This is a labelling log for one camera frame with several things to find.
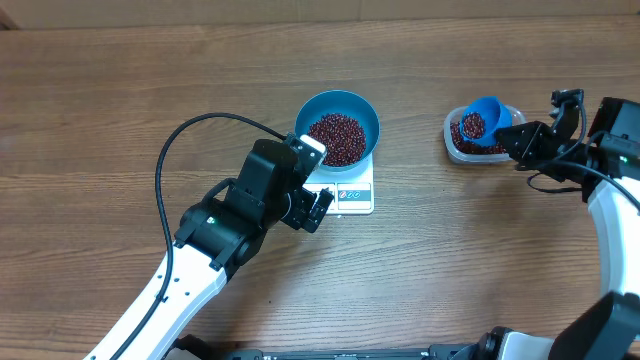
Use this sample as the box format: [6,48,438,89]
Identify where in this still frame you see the blue plastic measuring scoop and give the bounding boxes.
[459,96,513,147]

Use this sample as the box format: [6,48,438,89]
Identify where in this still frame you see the red adzuki beans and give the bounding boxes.
[307,113,506,167]

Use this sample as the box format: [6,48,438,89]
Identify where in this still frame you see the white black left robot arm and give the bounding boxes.
[88,135,333,359]

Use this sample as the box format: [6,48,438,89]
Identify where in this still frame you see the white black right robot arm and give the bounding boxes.
[430,89,639,359]

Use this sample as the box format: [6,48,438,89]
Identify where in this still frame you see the white digital kitchen scale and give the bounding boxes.
[304,154,375,216]

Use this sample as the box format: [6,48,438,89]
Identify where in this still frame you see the teal metal bowl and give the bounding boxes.
[294,90,380,164]

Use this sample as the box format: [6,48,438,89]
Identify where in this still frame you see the clear plastic container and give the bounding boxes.
[443,105,525,165]

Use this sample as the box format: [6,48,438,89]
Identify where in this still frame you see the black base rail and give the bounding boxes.
[162,335,478,360]

